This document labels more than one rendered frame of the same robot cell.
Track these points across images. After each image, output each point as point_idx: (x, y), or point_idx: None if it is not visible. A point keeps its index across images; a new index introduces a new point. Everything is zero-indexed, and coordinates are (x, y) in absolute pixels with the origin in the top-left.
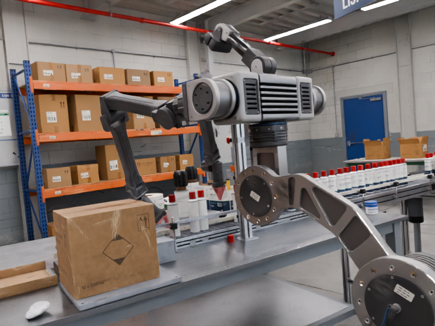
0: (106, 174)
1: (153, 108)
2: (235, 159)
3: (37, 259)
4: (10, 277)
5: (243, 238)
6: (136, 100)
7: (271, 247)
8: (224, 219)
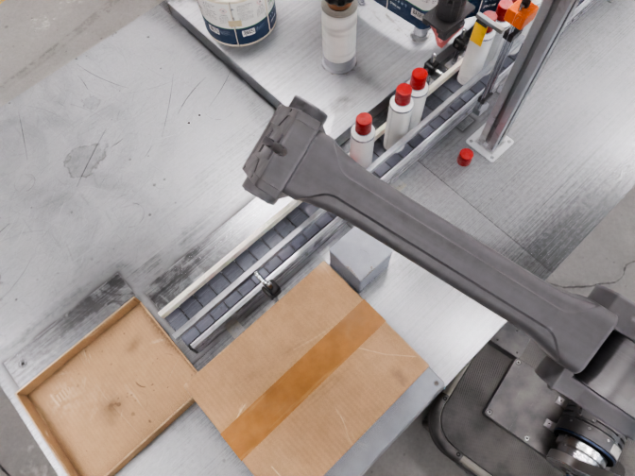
0: None
1: (549, 353)
2: (543, 21)
3: (87, 235)
4: (91, 348)
5: (485, 146)
6: (464, 277)
7: (555, 205)
8: (441, 83)
